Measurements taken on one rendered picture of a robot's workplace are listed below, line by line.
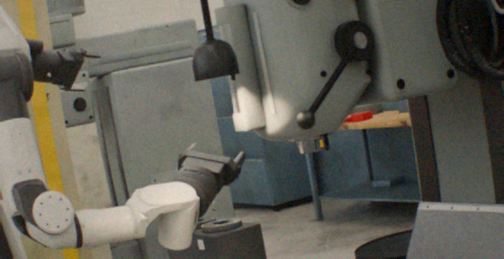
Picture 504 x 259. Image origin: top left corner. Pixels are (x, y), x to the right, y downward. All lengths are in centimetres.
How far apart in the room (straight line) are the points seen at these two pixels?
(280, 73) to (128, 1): 982
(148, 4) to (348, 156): 388
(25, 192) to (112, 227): 18
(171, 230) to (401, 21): 57
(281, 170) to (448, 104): 715
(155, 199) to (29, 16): 168
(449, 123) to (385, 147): 644
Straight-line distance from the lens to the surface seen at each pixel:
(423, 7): 156
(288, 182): 891
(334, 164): 896
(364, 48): 144
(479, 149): 172
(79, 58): 222
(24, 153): 152
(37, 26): 313
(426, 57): 154
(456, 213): 179
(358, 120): 728
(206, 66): 135
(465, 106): 172
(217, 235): 179
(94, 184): 993
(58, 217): 148
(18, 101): 155
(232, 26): 144
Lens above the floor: 143
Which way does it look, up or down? 3 degrees down
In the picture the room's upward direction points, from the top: 10 degrees counter-clockwise
